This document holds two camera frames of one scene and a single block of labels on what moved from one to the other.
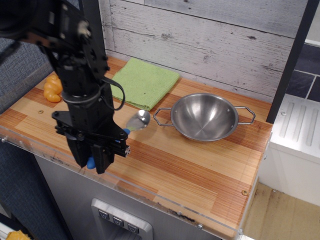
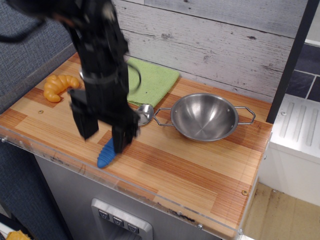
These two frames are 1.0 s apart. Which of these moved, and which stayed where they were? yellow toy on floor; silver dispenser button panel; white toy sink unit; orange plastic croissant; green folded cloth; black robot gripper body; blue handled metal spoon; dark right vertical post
Moved: black robot gripper body; blue handled metal spoon
Stayed: orange plastic croissant; silver dispenser button panel; dark right vertical post; yellow toy on floor; green folded cloth; white toy sink unit
